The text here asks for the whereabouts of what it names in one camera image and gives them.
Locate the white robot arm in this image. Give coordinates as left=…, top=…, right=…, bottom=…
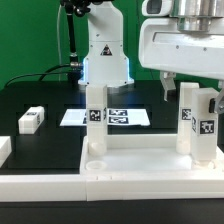
left=78, top=0, right=224, bottom=114

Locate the fiducial marker sheet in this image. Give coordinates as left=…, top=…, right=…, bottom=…
left=60, top=108, right=150, bottom=126

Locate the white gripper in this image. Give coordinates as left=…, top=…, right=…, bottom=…
left=138, top=18, right=224, bottom=101

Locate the white desk tabletop panel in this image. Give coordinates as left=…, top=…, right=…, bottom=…
left=79, top=132, right=224, bottom=175

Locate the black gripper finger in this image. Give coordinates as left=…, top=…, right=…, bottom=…
left=209, top=80, right=224, bottom=114

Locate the black cable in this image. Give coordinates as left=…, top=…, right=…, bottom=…
left=4, top=64, right=73, bottom=88

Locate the white L-shaped obstacle fence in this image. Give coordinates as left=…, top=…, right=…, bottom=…
left=0, top=135, right=224, bottom=203

